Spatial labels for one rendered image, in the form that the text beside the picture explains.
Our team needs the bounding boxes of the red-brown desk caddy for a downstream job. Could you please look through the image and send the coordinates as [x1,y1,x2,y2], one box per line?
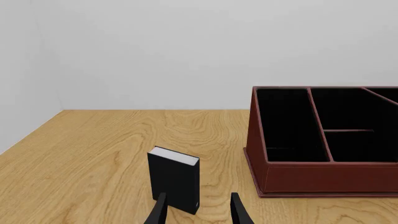
[243,86,398,198]

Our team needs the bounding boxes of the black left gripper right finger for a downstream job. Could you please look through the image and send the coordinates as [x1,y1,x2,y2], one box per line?
[230,192,255,224]

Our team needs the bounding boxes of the black book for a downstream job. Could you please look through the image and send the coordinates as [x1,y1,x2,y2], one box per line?
[147,146,200,215]

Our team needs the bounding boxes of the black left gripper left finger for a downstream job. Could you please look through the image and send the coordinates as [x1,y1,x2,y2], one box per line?
[143,192,169,224]

